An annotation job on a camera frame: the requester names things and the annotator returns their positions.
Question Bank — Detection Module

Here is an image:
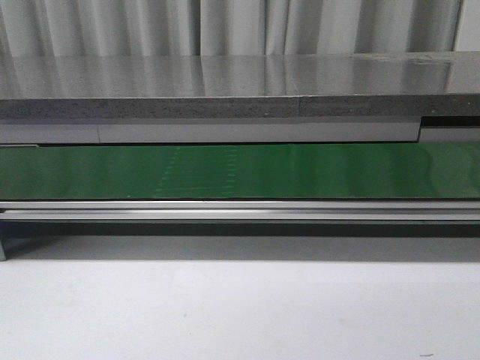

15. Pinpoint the green conveyor belt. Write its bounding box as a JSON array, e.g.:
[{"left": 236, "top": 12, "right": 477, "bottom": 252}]
[{"left": 1, "top": 142, "right": 479, "bottom": 200}]

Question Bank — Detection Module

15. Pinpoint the grey stone slab bench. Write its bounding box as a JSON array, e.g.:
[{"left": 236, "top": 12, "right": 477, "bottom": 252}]
[{"left": 1, "top": 52, "right": 479, "bottom": 119}]

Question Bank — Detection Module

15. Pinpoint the white pleated curtain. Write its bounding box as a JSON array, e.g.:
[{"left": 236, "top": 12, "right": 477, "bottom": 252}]
[{"left": 1, "top": 1, "right": 479, "bottom": 57}]

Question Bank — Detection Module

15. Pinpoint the aluminium front conveyor rail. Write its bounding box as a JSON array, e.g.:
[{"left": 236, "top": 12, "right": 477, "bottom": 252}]
[{"left": 1, "top": 199, "right": 479, "bottom": 222}]

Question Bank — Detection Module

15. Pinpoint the grey rear conveyor rail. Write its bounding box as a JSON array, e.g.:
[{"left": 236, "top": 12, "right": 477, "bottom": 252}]
[{"left": 0, "top": 115, "right": 480, "bottom": 146}]

